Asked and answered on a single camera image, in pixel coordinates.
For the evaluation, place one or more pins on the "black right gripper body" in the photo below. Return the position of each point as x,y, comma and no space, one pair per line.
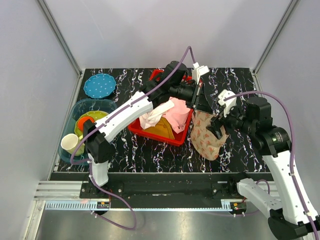
238,121

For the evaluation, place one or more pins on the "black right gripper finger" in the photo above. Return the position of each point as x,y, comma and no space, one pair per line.
215,121
216,131

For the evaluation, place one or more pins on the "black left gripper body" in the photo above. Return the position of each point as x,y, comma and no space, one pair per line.
183,91

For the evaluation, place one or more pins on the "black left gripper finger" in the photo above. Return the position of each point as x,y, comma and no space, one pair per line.
205,108
197,97

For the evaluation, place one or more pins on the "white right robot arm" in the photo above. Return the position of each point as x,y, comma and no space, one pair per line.
291,216

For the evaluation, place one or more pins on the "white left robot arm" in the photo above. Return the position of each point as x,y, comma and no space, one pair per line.
172,82

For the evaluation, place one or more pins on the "white and pink garments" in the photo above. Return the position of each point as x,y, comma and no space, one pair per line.
175,111

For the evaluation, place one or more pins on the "mustard yellow garment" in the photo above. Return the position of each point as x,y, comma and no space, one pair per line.
163,128

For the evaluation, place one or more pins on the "blue dotted plate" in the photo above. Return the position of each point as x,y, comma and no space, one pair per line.
99,86

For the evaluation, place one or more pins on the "green dotted plate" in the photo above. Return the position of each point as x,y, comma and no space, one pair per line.
96,114

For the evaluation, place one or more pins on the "clear blue plastic tub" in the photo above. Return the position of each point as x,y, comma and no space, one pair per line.
95,108

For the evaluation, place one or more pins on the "orange plastic cup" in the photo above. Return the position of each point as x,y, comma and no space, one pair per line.
80,123

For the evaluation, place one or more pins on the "cream mug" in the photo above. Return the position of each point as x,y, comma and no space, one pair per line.
70,142

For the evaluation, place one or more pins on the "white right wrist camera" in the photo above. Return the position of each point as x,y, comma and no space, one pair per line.
227,101

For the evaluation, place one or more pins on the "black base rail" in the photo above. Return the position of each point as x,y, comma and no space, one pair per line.
204,185

